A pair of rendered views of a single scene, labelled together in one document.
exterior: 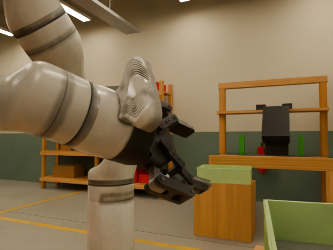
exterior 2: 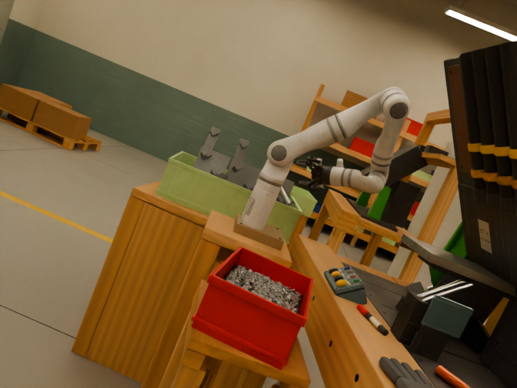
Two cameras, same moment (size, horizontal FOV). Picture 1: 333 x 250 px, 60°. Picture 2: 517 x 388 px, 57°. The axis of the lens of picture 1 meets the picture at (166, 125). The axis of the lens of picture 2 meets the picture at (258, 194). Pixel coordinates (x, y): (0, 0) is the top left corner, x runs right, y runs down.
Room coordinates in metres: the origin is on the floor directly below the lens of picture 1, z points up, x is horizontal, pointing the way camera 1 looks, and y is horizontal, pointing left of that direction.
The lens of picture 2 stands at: (1.26, 1.71, 1.23)
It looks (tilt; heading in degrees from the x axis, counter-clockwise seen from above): 8 degrees down; 248
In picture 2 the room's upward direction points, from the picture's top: 23 degrees clockwise
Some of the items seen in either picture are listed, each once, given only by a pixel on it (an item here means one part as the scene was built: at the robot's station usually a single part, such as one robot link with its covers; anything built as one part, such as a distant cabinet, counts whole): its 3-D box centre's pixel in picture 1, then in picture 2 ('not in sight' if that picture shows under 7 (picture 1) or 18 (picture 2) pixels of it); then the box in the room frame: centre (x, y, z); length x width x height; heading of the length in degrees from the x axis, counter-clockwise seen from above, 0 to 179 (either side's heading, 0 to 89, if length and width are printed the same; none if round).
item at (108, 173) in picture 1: (111, 146); (277, 163); (0.59, 0.11, 1.13); 0.09 x 0.09 x 0.17; 58
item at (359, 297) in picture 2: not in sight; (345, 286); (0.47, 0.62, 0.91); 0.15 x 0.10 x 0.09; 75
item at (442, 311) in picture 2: not in sight; (440, 329); (0.41, 0.93, 0.97); 0.10 x 0.02 x 0.14; 165
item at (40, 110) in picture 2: not in sight; (51, 118); (1.62, -5.39, 0.22); 1.20 x 0.81 x 0.44; 151
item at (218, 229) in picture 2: not in sight; (246, 238); (0.58, 0.11, 0.83); 0.32 x 0.32 x 0.04; 73
